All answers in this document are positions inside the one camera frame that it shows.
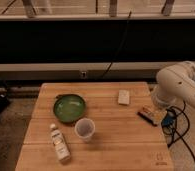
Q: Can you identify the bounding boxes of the black hanging cable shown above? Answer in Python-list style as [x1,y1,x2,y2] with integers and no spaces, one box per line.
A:
[100,9,133,79]

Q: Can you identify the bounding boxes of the translucent plastic cup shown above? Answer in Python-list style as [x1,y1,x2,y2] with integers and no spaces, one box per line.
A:
[74,118,95,142]

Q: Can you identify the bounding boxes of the blue device on floor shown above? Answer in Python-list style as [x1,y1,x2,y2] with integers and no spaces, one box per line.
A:
[161,111,176,127]

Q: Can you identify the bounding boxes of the black floor cables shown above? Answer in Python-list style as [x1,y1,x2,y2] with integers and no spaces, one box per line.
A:
[165,100,195,171]

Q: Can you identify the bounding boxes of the white plastic bottle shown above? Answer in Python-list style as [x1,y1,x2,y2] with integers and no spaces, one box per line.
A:
[50,124,71,163]

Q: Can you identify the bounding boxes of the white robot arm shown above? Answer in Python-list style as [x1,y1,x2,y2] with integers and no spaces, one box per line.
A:
[151,61,195,108]

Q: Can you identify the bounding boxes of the white wall outlet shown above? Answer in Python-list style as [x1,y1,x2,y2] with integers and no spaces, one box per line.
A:
[80,71,87,79]

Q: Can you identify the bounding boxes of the green ceramic bowl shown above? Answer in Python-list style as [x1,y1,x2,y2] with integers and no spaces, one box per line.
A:
[53,94,86,123]

